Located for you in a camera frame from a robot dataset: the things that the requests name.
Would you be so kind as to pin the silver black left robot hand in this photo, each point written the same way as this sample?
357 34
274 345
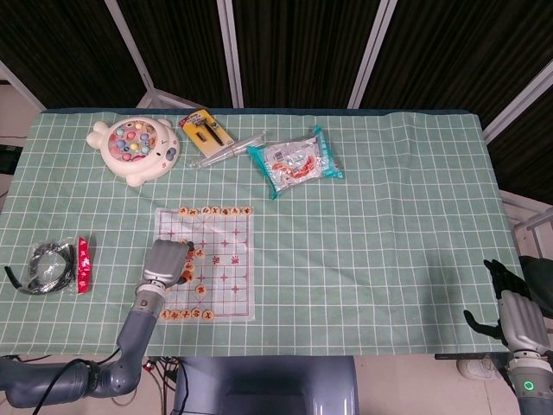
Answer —
166 261

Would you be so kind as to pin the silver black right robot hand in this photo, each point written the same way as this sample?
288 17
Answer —
523 320

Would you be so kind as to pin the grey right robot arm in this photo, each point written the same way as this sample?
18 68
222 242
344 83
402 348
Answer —
529 397

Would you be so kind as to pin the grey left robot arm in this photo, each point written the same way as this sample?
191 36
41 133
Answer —
134 333

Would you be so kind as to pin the translucent chinese chess board sheet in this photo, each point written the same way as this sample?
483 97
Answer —
233 302

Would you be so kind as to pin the dark green fabric object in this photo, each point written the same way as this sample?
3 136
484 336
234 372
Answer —
540 272

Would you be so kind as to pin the white sneaker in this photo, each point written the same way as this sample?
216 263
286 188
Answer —
475 369

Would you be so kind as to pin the cream seal fishing toy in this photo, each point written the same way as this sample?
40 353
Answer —
142 168

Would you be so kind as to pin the clear plastic tube bag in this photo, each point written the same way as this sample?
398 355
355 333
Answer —
220 154

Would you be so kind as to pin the yellow razor blister pack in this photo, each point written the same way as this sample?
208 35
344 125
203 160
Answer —
207 132

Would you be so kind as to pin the blue grey robot torso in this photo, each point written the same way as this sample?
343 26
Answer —
268 380

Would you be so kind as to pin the teal silver snack bag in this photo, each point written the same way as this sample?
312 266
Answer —
298 162

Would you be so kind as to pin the green white checked tablecloth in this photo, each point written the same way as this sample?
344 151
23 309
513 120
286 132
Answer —
345 259

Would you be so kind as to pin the black floor device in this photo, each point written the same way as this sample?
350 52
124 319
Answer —
8 160

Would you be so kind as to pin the white partition foot frame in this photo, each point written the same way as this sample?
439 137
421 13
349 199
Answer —
529 220

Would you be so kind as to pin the white partition frame post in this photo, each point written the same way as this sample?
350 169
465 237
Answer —
231 52
518 99
371 52
129 47
21 84

